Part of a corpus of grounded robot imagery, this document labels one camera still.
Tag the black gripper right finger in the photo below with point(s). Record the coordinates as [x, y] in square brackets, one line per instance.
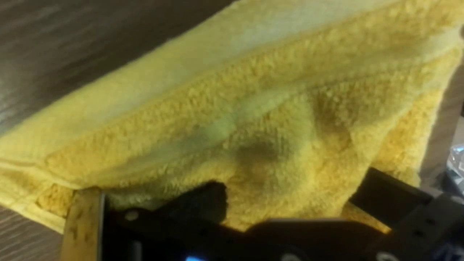
[387, 198]

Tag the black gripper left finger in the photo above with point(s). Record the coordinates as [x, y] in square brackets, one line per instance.
[205, 204]

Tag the yellow towel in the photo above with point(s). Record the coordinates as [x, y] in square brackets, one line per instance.
[288, 104]

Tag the wooden table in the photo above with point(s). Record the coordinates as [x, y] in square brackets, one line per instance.
[52, 47]

